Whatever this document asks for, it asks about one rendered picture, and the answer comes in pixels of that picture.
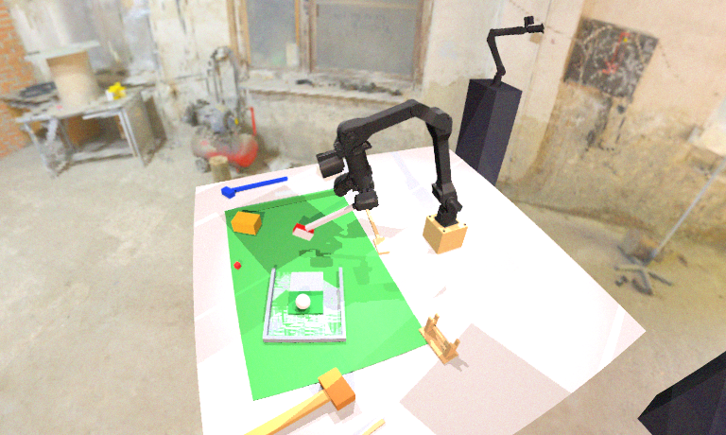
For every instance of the white ball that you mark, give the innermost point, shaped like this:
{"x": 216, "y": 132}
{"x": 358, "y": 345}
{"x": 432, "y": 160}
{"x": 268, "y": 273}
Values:
{"x": 302, "y": 301}

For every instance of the brown wooden mallet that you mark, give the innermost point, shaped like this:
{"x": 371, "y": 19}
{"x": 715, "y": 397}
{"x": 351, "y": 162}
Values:
{"x": 334, "y": 388}

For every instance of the green flat mat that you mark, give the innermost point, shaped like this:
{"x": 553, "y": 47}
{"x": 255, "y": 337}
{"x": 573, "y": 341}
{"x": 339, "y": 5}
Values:
{"x": 379, "y": 322}

